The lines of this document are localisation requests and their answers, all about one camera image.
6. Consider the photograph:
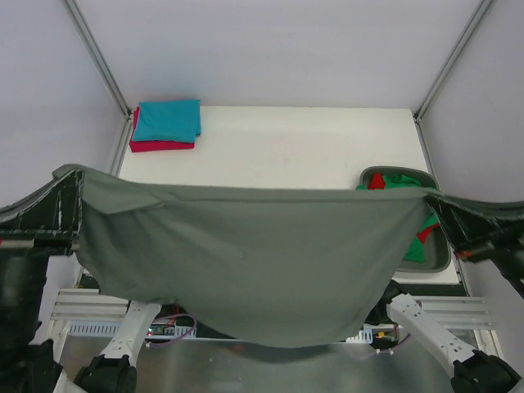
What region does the grey t-shirt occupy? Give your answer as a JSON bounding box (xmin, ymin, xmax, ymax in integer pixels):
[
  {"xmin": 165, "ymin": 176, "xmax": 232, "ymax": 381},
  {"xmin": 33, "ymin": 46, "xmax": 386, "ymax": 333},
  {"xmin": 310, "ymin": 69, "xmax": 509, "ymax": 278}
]
[{"xmin": 52, "ymin": 163, "xmax": 524, "ymax": 349}]

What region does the green t-shirt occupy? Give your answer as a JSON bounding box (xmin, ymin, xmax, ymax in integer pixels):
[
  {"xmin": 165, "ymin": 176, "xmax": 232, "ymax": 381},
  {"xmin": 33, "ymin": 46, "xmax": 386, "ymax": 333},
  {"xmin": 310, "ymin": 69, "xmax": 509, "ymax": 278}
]
[{"xmin": 356, "ymin": 174, "xmax": 440, "ymax": 263}]

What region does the right aluminium frame post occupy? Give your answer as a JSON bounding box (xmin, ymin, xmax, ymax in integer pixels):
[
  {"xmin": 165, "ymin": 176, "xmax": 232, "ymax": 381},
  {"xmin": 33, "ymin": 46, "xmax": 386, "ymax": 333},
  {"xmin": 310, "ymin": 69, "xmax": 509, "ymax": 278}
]
[{"xmin": 413, "ymin": 0, "xmax": 496, "ymax": 124}]

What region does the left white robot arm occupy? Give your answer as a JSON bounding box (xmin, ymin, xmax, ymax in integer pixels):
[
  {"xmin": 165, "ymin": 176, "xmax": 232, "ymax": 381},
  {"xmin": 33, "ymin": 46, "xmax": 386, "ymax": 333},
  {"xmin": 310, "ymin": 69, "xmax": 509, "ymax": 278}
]
[{"xmin": 1, "ymin": 169, "xmax": 174, "ymax": 392}]

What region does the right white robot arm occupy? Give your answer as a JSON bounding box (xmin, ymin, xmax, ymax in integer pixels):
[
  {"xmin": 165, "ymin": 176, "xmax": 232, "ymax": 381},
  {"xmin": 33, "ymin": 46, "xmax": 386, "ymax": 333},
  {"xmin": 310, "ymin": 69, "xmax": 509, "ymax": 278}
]
[{"xmin": 368, "ymin": 193, "xmax": 523, "ymax": 392}]

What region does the grey plastic basket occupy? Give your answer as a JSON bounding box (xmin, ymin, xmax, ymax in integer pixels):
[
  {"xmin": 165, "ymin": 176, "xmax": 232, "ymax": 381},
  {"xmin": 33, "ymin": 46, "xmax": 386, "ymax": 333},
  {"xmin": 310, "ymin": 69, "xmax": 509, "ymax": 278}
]
[{"xmin": 357, "ymin": 166, "xmax": 451, "ymax": 273}]

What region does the right white cable duct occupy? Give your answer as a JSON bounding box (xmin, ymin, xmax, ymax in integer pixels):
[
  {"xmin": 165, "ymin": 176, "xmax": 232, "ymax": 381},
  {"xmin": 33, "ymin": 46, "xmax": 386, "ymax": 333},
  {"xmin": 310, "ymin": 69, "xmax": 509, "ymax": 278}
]
[{"xmin": 346, "ymin": 327, "xmax": 373, "ymax": 345}]

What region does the left white cable duct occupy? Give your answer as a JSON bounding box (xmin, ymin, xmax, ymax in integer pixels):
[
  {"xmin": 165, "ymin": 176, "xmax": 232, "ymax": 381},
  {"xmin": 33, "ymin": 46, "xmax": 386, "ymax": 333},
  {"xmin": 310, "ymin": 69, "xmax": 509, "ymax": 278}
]
[{"xmin": 67, "ymin": 321, "xmax": 198, "ymax": 340}]

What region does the folded teal t-shirt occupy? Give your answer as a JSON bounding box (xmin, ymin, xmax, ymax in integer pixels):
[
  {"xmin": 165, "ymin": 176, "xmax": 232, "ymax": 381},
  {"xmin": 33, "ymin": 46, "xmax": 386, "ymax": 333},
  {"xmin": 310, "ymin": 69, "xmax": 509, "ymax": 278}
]
[{"xmin": 132, "ymin": 99, "xmax": 201, "ymax": 143}]

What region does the left aluminium frame post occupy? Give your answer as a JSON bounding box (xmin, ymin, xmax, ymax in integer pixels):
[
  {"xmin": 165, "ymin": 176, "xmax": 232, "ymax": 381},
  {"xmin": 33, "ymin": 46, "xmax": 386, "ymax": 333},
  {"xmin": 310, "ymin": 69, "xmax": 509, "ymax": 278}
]
[{"xmin": 61, "ymin": 0, "xmax": 131, "ymax": 116}]

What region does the white cable duct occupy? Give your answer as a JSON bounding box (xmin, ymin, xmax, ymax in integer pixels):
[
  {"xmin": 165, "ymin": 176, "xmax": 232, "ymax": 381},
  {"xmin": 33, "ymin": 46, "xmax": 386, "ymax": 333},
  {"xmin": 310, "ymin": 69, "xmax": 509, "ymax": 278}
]
[
  {"xmin": 67, "ymin": 321, "xmax": 198, "ymax": 340},
  {"xmin": 346, "ymin": 327, "xmax": 373, "ymax": 345}
]

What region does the red t-shirt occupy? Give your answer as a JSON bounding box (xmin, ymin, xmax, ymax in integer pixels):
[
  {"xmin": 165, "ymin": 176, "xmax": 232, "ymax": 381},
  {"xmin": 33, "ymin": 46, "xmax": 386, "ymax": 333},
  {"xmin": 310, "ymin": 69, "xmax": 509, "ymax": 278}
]
[{"xmin": 368, "ymin": 173, "xmax": 386, "ymax": 190}]

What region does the aluminium frame post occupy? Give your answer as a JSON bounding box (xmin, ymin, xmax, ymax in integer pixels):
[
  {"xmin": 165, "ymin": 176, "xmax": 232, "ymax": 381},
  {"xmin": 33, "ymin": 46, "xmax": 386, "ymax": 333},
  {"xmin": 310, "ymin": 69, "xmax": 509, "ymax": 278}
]
[
  {"xmin": 413, "ymin": 0, "xmax": 496, "ymax": 124},
  {"xmin": 61, "ymin": 0, "xmax": 131, "ymax": 116}
]

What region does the folded magenta t-shirt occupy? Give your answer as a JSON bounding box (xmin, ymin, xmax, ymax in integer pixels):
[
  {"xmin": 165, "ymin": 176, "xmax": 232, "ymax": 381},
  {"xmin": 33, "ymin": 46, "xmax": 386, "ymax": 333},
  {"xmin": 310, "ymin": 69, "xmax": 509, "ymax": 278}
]
[{"xmin": 129, "ymin": 106, "xmax": 195, "ymax": 153}]

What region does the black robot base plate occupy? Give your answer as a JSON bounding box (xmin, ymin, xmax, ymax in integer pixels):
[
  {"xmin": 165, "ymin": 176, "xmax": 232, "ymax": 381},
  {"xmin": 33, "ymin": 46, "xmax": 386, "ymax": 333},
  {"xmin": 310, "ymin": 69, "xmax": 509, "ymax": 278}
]
[{"xmin": 75, "ymin": 273, "xmax": 193, "ymax": 327}]

